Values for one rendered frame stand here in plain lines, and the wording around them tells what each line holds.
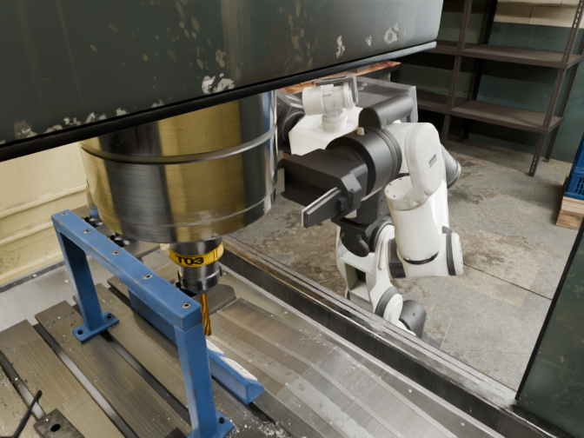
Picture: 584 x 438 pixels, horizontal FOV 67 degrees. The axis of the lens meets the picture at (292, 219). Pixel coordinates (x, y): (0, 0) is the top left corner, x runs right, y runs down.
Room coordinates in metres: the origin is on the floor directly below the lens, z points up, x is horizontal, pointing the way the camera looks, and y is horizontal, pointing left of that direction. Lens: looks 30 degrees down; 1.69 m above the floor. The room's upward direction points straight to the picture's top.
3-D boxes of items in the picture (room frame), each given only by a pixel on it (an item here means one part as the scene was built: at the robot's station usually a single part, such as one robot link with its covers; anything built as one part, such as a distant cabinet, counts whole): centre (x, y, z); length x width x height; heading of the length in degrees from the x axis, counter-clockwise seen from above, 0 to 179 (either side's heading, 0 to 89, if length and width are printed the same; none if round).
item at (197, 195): (0.36, 0.09, 1.56); 0.16 x 0.16 x 0.12
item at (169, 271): (0.64, 0.21, 1.21); 0.07 x 0.05 x 0.01; 138
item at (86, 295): (0.82, 0.49, 1.05); 0.10 x 0.05 x 0.30; 138
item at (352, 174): (0.53, -0.06, 1.45); 0.13 x 0.12 x 0.10; 48
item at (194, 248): (0.36, 0.09, 1.46); 0.05 x 0.05 x 0.03
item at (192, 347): (0.52, 0.16, 1.05); 0.10 x 0.05 x 0.30; 138
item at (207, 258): (0.36, 0.09, 1.45); 0.05 x 0.05 x 0.01
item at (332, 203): (0.43, -0.04, 1.45); 0.06 x 0.02 x 0.03; 138
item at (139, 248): (0.71, 0.29, 1.21); 0.07 x 0.05 x 0.01; 138
